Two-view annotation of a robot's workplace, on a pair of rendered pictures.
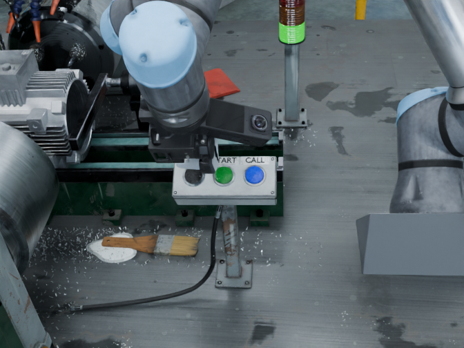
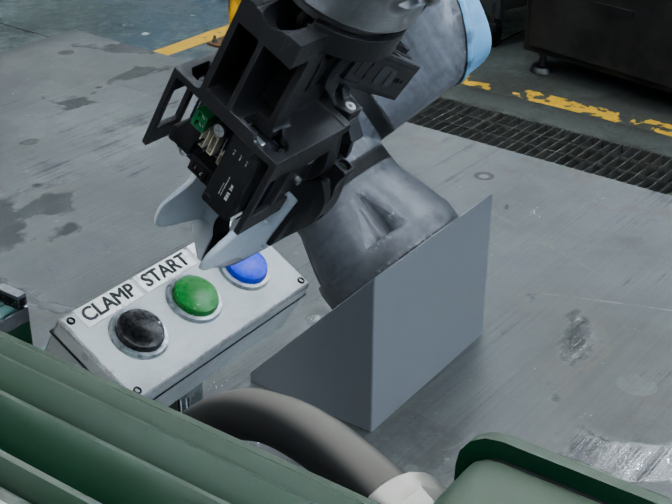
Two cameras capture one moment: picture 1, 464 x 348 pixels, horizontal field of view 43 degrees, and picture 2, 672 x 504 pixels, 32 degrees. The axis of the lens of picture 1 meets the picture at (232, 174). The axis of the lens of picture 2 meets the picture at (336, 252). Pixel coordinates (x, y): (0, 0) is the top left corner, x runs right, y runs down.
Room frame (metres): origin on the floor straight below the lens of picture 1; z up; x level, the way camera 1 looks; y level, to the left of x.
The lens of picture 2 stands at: (0.36, 0.53, 1.44)
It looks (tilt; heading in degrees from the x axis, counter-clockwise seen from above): 28 degrees down; 298
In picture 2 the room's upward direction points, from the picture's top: straight up
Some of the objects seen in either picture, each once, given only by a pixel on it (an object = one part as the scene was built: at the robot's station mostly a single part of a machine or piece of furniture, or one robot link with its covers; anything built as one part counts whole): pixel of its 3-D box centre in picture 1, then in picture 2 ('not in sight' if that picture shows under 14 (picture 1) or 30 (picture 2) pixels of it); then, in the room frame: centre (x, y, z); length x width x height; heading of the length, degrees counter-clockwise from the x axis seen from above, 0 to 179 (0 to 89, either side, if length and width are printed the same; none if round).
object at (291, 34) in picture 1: (291, 30); not in sight; (1.27, -0.17, 1.05); 0.06 x 0.06 x 0.04
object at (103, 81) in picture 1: (91, 109); not in sight; (1.05, 0.28, 1.01); 0.26 x 0.04 x 0.03; 173
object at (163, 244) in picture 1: (150, 244); not in sight; (0.85, 0.18, 0.80); 0.21 x 0.05 x 0.01; 80
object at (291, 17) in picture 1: (291, 12); not in sight; (1.27, -0.17, 1.10); 0.06 x 0.06 x 0.04
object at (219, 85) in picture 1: (210, 83); not in sight; (1.48, 0.04, 0.80); 0.15 x 0.12 x 0.01; 21
